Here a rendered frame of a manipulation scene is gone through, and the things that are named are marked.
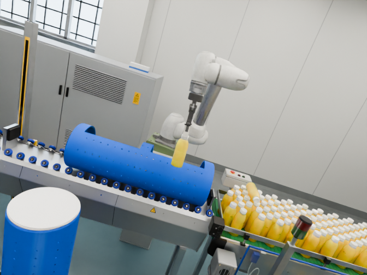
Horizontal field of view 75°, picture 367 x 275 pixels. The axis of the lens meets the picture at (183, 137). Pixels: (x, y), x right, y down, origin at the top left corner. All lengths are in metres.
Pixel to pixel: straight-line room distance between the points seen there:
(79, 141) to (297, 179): 4.08
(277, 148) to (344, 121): 1.14
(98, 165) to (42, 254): 0.52
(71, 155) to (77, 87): 1.86
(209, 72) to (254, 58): 3.00
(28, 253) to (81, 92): 2.36
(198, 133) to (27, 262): 1.38
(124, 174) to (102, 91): 1.84
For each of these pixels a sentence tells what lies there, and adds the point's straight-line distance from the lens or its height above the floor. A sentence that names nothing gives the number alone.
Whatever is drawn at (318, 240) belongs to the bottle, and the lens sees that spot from 1.74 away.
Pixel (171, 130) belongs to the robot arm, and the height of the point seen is 1.20.
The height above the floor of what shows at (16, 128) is 1.07.
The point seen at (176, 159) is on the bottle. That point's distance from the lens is 1.28.
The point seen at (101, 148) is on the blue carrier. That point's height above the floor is 1.18.
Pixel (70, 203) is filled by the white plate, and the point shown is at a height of 1.04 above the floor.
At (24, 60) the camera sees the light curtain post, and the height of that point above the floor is 1.44.
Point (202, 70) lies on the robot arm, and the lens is 1.21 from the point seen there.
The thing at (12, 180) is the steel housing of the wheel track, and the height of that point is 0.80.
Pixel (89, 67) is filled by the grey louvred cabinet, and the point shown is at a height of 1.33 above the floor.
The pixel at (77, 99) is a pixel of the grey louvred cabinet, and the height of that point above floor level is 0.90.
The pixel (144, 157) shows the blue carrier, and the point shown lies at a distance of 1.41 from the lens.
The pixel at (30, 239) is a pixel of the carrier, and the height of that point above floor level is 0.98.
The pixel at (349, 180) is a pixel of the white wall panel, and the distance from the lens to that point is 5.26.
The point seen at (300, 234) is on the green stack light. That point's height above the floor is 1.19.
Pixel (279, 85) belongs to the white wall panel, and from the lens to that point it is 4.29.
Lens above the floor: 1.81
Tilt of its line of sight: 18 degrees down
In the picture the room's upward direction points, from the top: 18 degrees clockwise
